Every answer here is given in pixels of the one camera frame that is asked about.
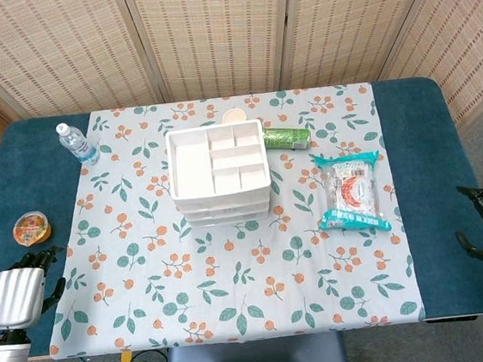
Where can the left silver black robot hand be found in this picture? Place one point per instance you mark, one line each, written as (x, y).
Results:
(16, 295)

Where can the white drawer organizer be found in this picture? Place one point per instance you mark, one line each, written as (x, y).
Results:
(193, 173)

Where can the orange jelly cup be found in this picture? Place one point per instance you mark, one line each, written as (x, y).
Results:
(30, 229)

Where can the teal table cover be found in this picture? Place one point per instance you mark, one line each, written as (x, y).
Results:
(434, 169)

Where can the clear water bottle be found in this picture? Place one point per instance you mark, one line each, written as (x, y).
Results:
(79, 146)

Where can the teal snack bag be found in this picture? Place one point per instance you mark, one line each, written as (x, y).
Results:
(350, 191)

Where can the floral tablecloth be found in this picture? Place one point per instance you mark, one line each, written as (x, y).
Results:
(235, 285)

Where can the green drink can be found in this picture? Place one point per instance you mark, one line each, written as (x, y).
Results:
(286, 138)

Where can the beige paper cup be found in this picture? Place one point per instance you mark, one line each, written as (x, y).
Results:
(234, 116)

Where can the woven folding screen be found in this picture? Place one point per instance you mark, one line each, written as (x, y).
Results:
(217, 32)

